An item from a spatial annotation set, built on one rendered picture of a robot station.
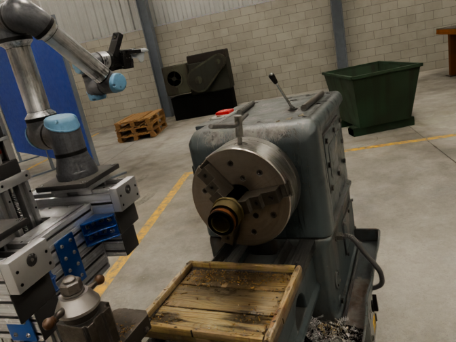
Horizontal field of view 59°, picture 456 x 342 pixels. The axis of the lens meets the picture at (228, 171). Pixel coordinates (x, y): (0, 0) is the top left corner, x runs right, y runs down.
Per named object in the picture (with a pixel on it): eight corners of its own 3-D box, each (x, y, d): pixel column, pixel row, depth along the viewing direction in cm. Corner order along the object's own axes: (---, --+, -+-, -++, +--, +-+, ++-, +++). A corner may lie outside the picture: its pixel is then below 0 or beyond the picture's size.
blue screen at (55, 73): (1, 167, 877) (-40, 56, 810) (39, 156, 926) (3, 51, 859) (77, 192, 573) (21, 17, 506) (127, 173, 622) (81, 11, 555)
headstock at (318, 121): (254, 180, 202) (239, 102, 191) (353, 175, 182) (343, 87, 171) (201, 237, 151) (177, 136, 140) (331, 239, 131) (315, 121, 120)
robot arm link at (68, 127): (64, 155, 144) (52, 117, 140) (45, 155, 152) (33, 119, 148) (93, 145, 152) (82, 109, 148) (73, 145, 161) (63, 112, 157)
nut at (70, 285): (73, 285, 75) (67, 269, 74) (89, 287, 73) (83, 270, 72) (57, 298, 72) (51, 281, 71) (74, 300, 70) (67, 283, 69)
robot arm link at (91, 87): (100, 100, 168) (93, 73, 165) (85, 102, 175) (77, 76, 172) (115, 96, 173) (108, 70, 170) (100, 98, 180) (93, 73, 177)
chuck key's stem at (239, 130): (238, 152, 122) (235, 114, 118) (245, 152, 121) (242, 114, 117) (236, 154, 120) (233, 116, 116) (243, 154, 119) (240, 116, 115)
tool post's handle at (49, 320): (61, 315, 71) (57, 305, 71) (69, 316, 70) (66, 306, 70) (41, 332, 67) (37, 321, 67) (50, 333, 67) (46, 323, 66)
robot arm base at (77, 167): (49, 183, 150) (40, 158, 147) (74, 169, 164) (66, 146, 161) (82, 180, 145) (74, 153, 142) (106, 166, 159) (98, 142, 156)
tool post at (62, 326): (96, 334, 81) (81, 292, 78) (125, 338, 78) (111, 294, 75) (69, 362, 75) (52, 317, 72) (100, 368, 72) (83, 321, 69)
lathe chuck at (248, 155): (209, 226, 140) (199, 138, 129) (299, 237, 127) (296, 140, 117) (197, 239, 132) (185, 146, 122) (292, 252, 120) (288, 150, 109)
